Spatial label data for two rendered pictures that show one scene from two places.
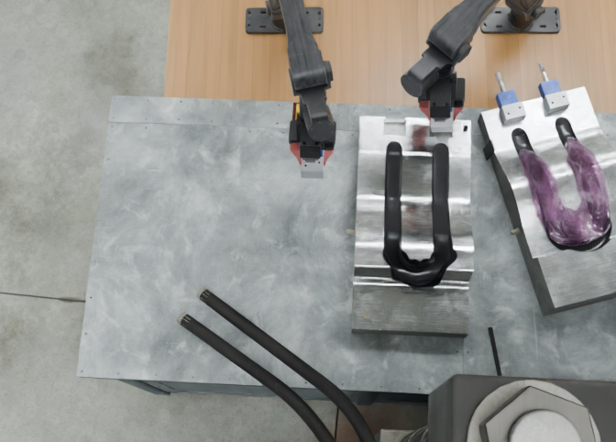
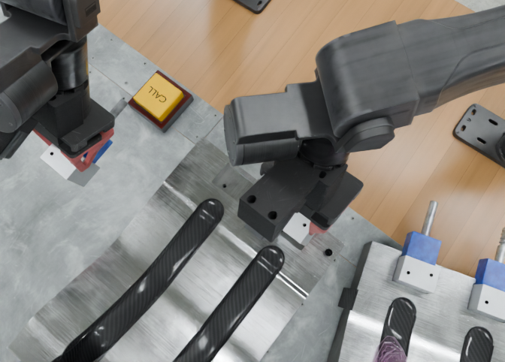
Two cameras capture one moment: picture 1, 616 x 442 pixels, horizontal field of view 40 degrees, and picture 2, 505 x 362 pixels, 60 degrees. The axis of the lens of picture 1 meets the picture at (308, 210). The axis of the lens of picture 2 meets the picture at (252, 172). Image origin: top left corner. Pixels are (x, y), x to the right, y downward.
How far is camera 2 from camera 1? 146 cm
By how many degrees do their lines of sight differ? 10
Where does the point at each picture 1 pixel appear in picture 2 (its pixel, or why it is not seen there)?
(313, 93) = (28, 30)
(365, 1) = (335, 9)
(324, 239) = (62, 260)
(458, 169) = (276, 303)
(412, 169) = (214, 257)
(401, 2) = not seen: hidden behind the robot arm
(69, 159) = not seen: hidden behind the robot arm
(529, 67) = (485, 220)
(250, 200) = (25, 152)
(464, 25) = (408, 73)
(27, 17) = not seen: outside the picture
